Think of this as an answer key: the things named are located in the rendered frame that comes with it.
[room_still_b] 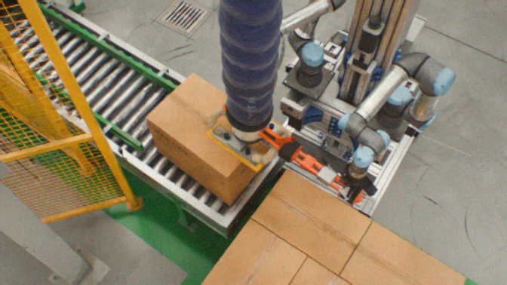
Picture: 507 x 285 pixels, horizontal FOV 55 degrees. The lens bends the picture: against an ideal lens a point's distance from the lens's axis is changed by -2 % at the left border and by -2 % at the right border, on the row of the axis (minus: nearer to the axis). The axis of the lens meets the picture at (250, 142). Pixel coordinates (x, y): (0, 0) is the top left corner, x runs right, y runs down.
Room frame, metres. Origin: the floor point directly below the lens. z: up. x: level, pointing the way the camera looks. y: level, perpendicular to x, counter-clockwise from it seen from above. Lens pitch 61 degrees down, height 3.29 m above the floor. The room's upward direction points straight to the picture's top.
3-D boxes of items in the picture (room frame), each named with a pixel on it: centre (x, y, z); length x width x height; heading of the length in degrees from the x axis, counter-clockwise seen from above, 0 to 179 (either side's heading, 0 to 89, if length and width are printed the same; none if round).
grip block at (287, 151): (1.12, -0.19, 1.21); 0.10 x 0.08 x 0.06; 141
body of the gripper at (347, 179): (0.92, -0.44, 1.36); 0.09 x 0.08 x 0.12; 50
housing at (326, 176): (0.99, -0.35, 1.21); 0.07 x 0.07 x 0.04; 51
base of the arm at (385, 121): (1.42, -0.74, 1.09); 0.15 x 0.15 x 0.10
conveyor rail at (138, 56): (2.18, 0.72, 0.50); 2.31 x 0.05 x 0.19; 55
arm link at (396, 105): (1.41, -0.75, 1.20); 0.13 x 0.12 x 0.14; 46
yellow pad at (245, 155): (1.21, 0.07, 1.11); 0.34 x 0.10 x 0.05; 51
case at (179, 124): (1.44, 0.23, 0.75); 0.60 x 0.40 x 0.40; 51
